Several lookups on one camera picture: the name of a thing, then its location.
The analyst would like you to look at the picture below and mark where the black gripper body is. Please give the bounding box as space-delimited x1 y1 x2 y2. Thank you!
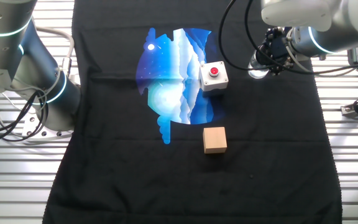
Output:
261 26 294 68

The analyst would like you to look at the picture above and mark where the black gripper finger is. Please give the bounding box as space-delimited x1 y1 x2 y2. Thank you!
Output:
254 43 270 65
267 58 291 76

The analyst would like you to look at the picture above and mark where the clear glass jar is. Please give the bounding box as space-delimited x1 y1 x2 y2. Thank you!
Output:
247 49 270 80

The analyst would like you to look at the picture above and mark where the grey box with red button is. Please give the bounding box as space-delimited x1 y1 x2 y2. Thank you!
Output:
199 60 229 93

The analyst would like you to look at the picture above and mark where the wooden cube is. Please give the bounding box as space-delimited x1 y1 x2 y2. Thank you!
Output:
202 126 228 154

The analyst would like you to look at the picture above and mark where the black cloth with blue print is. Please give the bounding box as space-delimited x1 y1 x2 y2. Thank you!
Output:
42 0 343 224

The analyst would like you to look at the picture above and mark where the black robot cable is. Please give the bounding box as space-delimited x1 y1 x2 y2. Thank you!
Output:
243 0 358 76
218 0 272 72

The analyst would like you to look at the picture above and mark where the grey robot hose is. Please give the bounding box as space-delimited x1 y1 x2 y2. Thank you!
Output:
34 26 76 78

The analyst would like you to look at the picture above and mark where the black base cable bundle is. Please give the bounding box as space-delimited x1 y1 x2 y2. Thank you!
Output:
0 90 49 144

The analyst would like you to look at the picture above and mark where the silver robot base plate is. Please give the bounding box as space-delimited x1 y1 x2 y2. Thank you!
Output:
23 107 74 138

